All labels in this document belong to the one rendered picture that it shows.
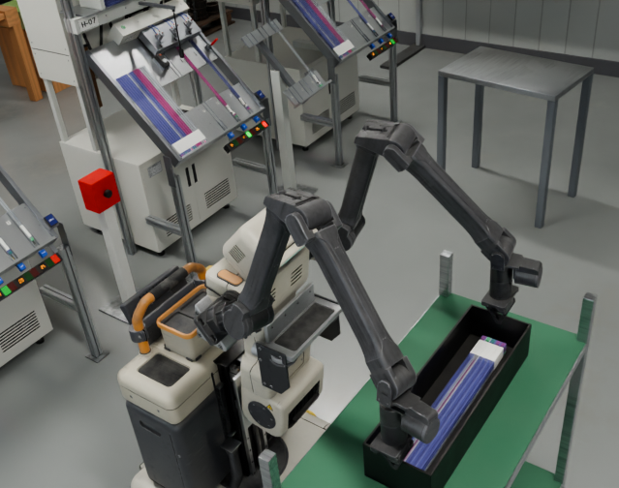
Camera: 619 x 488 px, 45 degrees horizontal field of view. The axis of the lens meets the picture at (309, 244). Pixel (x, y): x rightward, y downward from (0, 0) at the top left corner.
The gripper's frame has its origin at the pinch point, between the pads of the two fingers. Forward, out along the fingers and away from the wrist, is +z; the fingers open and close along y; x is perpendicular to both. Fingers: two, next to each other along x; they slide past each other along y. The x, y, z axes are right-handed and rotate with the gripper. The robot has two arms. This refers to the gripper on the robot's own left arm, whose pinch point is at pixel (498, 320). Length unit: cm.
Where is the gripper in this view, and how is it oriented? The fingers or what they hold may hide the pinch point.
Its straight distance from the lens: 208.7
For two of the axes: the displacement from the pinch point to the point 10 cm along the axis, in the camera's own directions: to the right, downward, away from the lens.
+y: 5.7, -5.1, 6.4
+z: 1.0, 8.2, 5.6
